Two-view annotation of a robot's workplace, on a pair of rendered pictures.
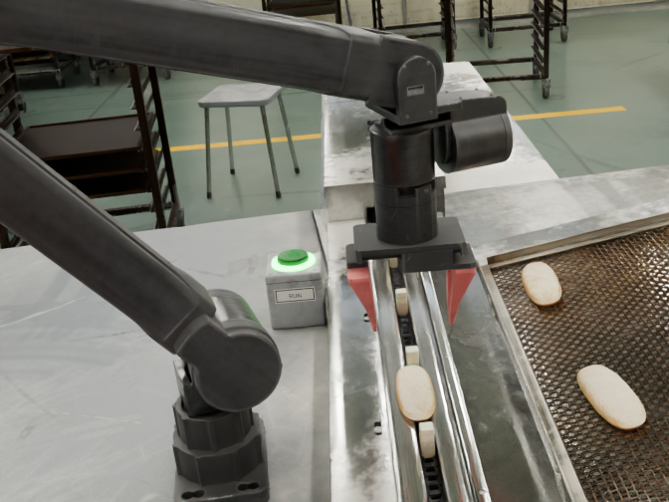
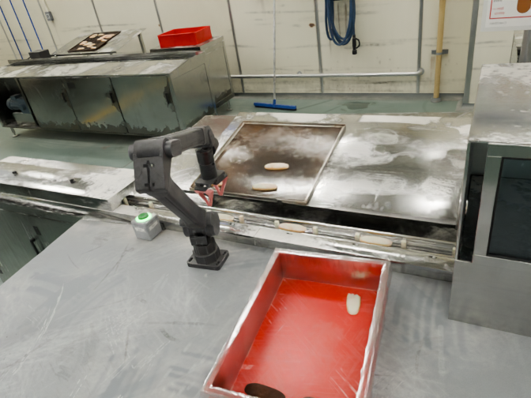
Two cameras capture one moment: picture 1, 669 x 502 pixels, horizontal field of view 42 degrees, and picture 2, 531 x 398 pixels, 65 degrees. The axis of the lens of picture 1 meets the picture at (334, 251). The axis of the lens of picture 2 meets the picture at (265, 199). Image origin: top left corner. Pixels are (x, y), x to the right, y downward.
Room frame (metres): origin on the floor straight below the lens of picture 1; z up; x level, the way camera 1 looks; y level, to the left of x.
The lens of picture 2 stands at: (-0.04, 0.98, 1.67)
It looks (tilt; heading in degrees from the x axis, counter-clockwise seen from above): 31 degrees down; 299
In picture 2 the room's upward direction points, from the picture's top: 10 degrees counter-clockwise
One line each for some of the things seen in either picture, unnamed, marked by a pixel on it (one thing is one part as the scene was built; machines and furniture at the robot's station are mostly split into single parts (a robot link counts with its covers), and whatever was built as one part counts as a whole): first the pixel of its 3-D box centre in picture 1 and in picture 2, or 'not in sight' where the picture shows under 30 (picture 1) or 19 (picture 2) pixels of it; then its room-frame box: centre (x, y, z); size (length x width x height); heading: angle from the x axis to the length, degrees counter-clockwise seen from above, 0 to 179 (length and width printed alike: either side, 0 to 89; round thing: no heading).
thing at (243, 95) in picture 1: (248, 139); not in sight; (3.96, 0.35, 0.23); 0.36 x 0.36 x 0.46; 75
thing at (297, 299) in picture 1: (300, 300); (148, 229); (1.00, 0.05, 0.84); 0.08 x 0.08 x 0.11; 88
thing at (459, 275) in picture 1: (435, 281); (216, 185); (0.75, -0.09, 0.97); 0.07 x 0.07 x 0.09; 88
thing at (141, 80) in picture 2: not in sight; (108, 84); (3.98, -2.80, 0.51); 3.00 x 1.26 x 1.03; 178
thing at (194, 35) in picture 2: not in sight; (185, 36); (2.97, -3.18, 0.93); 0.51 x 0.36 x 0.13; 2
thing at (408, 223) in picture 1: (406, 214); (209, 171); (0.75, -0.07, 1.04); 0.10 x 0.07 x 0.07; 88
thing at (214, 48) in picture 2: not in sight; (195, 80); (2.97, -3.18, 0.44); 0.70 x 0.55 x 0.87; 178
